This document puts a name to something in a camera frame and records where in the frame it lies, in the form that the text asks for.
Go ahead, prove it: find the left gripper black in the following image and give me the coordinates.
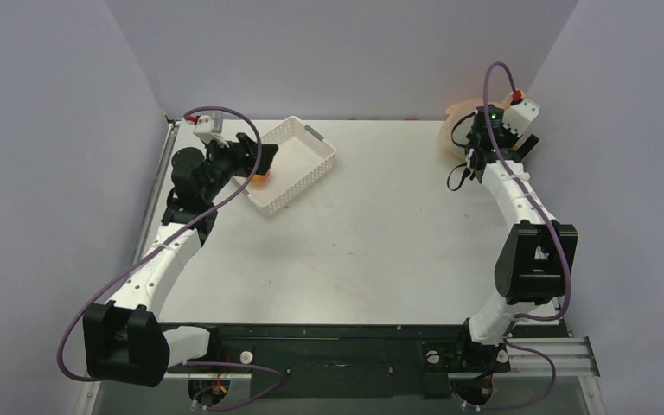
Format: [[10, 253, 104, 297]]
[[201, 134, 277, 203]]

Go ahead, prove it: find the fake peach orange red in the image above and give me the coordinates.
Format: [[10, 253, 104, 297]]
[[250, 171, 271, 188]]

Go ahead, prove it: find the translucent orange plastic bag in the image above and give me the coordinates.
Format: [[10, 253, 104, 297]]
[[437, 95, 540, 161]]

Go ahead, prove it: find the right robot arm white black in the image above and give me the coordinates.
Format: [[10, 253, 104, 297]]
[[453, 99, 578, 369]]

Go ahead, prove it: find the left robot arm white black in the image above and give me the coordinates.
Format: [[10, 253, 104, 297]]
[[82, 133, 279, 387]]

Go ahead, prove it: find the white perforated plastic basket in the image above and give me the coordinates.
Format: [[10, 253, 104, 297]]
[[243, 116, 336, 217]]

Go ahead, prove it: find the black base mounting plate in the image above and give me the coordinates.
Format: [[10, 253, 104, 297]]
[[169, 324, 566, 405]]

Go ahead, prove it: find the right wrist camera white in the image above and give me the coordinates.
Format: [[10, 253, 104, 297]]
[[502, 98, 541, 137]]

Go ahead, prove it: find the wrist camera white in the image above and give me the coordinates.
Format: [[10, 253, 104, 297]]
[[502, 98, 541, 137], [193, 112, 226, 145]]

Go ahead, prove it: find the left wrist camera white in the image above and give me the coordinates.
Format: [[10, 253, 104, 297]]
[[193, 112, 226, 145]]

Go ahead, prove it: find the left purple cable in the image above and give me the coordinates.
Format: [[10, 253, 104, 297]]
[[56, 106, 285, 413]]

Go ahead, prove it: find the purple cable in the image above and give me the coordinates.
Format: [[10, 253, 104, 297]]
[[452, 61, 572, 412], [56, 106, 285, 413]]

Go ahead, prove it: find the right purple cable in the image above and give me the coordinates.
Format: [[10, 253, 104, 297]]
[[452, 61, 572, 412]]

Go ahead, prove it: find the aluminium rail frame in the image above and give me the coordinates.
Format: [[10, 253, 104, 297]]
[[76, 336, 606, 414]]

